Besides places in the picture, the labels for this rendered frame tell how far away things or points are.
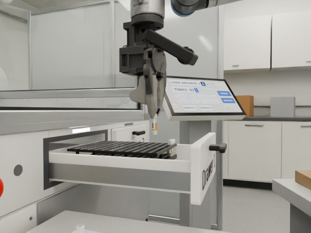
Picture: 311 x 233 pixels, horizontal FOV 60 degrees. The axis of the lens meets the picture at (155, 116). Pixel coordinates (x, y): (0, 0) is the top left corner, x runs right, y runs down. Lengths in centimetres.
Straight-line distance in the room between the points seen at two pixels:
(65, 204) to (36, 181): 12
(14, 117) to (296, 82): 401
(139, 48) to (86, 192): 43
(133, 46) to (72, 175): 31
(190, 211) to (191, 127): 51
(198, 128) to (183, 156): 88
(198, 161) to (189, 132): 112
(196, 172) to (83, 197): 39
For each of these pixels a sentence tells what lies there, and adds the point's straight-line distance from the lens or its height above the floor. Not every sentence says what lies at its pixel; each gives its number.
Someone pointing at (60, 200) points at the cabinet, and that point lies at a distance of 70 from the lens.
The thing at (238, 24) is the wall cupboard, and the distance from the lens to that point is 407.
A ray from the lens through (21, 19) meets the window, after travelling 64.
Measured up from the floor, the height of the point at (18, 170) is 88.
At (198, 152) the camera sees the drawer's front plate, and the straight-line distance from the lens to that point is 49.
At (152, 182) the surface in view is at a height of 85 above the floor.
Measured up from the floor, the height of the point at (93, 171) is 86.
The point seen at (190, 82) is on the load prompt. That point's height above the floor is 116.
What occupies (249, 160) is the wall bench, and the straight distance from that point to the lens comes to 359.
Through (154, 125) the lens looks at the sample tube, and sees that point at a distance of 58.
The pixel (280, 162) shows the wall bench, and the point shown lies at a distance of 361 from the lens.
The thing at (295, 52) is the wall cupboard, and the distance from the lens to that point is 399.
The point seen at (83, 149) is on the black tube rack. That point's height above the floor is 90.
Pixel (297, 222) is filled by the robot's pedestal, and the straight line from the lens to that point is 98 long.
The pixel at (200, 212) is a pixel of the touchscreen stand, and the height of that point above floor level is 37.
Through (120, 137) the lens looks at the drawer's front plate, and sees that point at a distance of 92.
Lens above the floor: 99
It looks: 1 degrees down
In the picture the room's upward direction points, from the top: straight up
